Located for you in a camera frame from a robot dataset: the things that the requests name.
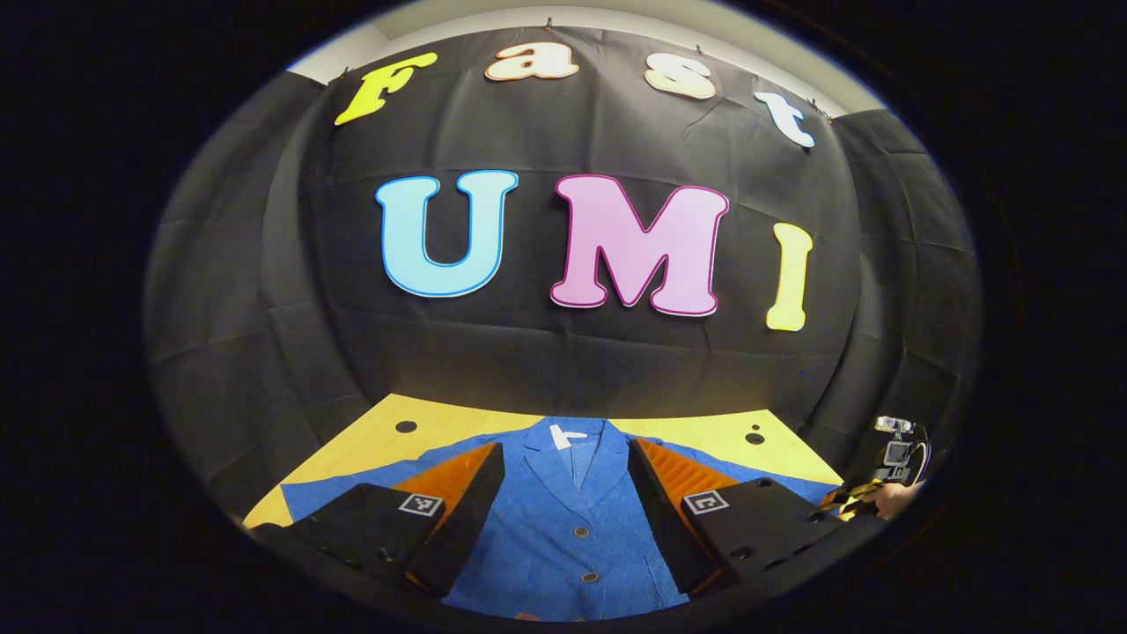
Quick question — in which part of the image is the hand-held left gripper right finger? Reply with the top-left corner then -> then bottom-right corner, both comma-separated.
626,436 -> 888,598

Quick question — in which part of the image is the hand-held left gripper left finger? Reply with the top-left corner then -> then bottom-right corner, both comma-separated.
249,440 -> 507,600

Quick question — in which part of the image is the blue button shirt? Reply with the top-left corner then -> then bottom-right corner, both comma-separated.
280,417 -> 842,622

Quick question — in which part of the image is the black backdrop cloth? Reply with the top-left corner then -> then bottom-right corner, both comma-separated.
144,25 -> 983,529

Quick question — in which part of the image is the row of small cloth clips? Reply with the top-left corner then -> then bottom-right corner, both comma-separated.
335,16 -> 833,120

